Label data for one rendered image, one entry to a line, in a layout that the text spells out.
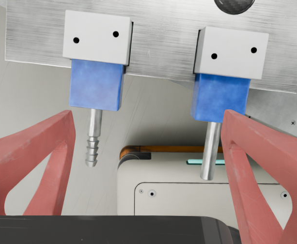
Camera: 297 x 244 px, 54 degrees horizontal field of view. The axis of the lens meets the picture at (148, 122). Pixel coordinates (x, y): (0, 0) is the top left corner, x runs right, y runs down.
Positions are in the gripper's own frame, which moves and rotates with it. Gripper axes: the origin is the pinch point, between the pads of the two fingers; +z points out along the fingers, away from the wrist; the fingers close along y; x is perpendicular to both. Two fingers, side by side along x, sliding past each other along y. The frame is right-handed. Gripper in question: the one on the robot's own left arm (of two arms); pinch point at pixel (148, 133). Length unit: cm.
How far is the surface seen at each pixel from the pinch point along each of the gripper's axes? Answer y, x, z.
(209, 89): -5.1, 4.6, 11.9
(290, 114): -15.5, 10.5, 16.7
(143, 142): 2, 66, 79
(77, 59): 5.8, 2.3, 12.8
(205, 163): -5.2, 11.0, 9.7
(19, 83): 49, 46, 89
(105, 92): 3.6, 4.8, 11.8
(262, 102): -12.4, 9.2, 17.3
